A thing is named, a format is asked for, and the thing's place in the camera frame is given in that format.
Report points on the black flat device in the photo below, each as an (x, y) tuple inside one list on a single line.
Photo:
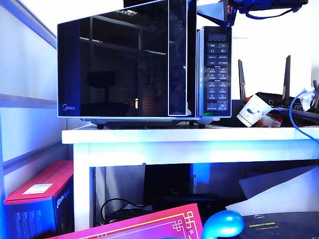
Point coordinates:
[(187, 201)]

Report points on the white tape tag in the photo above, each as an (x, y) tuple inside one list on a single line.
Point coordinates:
[(306, 99)]

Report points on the small white red box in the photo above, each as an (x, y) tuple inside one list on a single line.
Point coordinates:
[(270, 122)]

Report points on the white paper sheet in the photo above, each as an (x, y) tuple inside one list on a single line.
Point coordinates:
[(286, 201)]

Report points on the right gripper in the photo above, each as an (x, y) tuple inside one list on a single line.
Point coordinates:
[(231, 15)]

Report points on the pink gift box gold pattern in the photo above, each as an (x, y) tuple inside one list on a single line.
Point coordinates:
[(149, 224)]

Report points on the white table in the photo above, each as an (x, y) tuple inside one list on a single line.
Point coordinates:
[(174, 135)]

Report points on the red and blue carton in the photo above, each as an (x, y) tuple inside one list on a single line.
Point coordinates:
[(30, 214)]

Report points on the black router with antennas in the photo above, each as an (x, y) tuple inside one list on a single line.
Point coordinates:
[(274, 98)]

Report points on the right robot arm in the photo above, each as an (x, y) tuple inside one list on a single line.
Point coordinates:
[(274, 3)]

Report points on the pale grey sheet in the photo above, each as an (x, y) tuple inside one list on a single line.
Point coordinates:
[(269, 184)]

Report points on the glossy blue round object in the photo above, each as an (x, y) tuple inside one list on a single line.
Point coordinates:
[(224, 224)]

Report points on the black rectangular panel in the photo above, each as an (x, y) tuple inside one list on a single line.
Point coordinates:
[(167, 179)]

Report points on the black power adapter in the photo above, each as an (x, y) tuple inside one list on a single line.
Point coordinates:
[(124, 214)]

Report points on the white paper cup blue print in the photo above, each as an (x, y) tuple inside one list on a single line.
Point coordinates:
[(251, 110)]

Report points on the black box yellow print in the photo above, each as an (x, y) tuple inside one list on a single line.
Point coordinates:
[(286, 229)]

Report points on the grey framed office partition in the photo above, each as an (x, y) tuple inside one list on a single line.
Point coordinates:
[(30, 102)]

